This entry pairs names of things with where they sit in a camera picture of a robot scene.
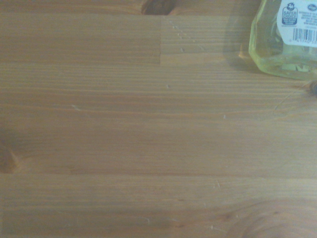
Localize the clear yellow sanitizer pump bottle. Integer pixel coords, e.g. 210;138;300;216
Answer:
248;0;317;81

